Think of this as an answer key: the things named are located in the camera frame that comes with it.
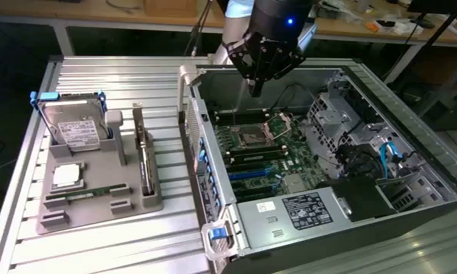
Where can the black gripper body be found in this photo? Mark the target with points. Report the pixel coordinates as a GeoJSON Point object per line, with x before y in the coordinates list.
{"type": "Point", "coordinates": [273, 17]}

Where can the black graphics card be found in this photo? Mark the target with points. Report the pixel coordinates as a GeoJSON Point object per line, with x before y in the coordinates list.
{"type": "Point", "coordinates": [144, 160]}

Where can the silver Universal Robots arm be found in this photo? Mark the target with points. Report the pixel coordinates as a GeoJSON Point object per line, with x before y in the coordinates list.
{"type": "Point", "coordinates": [233, 34]}

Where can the metal socket cover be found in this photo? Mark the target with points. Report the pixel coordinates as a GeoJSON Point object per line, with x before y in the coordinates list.
{"type": "Point", "coordinates": [269, 129]}

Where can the grey metal disk bay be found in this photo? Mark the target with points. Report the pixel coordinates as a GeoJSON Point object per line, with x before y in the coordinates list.
{"type": "Point", "coordinates": [326, 117]}

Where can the CPU socket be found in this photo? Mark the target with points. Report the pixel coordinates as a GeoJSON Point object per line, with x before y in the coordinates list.
{"type": "Point", "coordinates": [250, 137]}

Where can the small orange item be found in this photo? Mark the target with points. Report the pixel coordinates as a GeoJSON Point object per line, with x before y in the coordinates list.
{"type": "Point", "coordinates": [372, 26]}

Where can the wooden desk with grey legs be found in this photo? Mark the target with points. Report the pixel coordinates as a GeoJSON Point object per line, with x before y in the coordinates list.
{"type": "Point", "coordinates": [388, 37]}
{"type": "Point", "coordinates": [80, 15]}

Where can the white and black device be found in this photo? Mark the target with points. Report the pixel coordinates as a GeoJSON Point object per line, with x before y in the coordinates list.
{"type": "Point", "coordinates": [400, 28]}

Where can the green motherboard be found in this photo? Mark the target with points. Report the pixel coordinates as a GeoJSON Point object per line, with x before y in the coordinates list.
{"type": "Point", "coordinates": [297, 160]}

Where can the blue expansion slot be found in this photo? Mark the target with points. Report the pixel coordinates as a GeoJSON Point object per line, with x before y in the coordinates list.
{"type": "Point", "coordinates": [249, 174]}

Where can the silver chipset heatsink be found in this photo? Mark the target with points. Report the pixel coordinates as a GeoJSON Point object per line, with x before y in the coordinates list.
{"type": "Point", "coordinates": [294, 184]}

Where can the black monitor with stand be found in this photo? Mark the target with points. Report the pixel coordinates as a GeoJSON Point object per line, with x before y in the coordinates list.
{"type": "Point", "coordinates": [441, 5]}

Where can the black slanted pole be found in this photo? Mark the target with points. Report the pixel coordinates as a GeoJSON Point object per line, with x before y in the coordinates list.
{"type": "Point", "coordinates": [444, 24]}

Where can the hard disk in blue carrier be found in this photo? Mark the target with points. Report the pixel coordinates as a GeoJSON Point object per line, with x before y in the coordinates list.
{"type": "Point", "coordinates": [80, 128]}

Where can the grey power supply unit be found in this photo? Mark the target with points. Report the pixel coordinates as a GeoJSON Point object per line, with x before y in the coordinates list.
{"type": "Point", "coordinates": [258, 228]}

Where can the silver CPU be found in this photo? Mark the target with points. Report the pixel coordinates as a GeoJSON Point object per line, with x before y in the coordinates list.
{"type": "Point", "coordinates": [66, 175]}

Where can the green RAM stick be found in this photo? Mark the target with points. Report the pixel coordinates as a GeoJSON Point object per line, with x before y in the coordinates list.
{"type": "Point", "coordinates": [84, 194]}

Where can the grey parts rack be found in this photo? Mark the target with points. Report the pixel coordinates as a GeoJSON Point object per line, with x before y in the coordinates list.
{"type": "Point", "coordinates": [98, 205]}

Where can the black open PC case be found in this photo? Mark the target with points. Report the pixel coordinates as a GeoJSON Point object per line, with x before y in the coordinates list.
{"type": "Point", "coordinates": [365, 237]}

